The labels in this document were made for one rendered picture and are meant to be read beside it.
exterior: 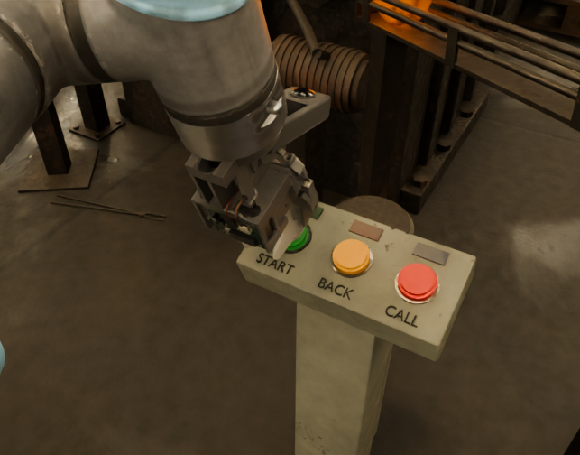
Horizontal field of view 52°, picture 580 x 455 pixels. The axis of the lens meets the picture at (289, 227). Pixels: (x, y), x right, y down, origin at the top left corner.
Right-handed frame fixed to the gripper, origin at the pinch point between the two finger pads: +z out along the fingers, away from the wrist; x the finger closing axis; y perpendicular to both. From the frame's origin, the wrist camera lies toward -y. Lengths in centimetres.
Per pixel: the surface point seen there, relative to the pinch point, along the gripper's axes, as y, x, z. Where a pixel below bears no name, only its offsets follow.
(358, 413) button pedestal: 11.0, 11.7, 21.8
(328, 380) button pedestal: 9.6, 7.3, 17.9
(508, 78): -37.9, 13.2, 9.4
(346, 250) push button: -0.2, 6.9, 0.7
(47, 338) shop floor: 19, -63, 58
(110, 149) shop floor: -40, -103, 80
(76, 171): -26, -103, 74
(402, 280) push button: 0.7, 13.6, 0.8
